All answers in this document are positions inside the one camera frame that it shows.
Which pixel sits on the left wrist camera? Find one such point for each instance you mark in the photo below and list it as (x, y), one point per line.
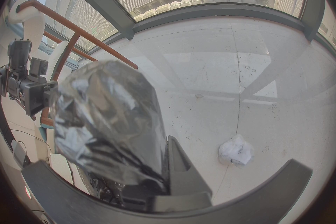
(39, 68)

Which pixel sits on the white wooden-legged chair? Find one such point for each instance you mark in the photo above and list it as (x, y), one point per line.
(34, 24)

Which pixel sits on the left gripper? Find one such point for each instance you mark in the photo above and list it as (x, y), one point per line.
(34, 97)

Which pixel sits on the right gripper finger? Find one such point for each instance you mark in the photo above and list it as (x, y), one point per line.
(181, 173)

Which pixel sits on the crumpled white paper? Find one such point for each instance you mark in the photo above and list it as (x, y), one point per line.
(236, 150)

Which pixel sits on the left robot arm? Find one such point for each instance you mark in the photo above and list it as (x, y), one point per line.
(19, 56)

